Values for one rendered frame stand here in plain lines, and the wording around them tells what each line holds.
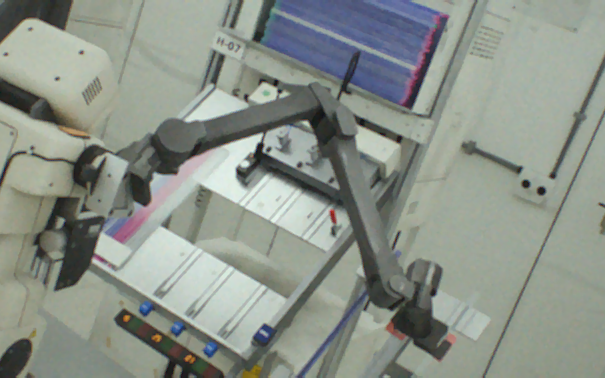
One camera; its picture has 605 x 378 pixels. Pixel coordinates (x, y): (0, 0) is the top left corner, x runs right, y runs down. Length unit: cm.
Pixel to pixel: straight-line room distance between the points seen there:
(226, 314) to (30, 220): 72
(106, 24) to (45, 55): 183
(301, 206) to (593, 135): 170
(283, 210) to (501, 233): 166
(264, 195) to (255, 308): 37
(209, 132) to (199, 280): 70
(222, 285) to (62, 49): 89
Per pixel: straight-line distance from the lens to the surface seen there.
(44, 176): 169
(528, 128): 395
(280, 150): 258
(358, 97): 259
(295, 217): 250
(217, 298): 238
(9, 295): 184
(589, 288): 394
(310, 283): 236
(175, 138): 175
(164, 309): 238
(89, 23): 353
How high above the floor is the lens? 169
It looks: 15 degrees down
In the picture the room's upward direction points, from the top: 20 degrees clockwise
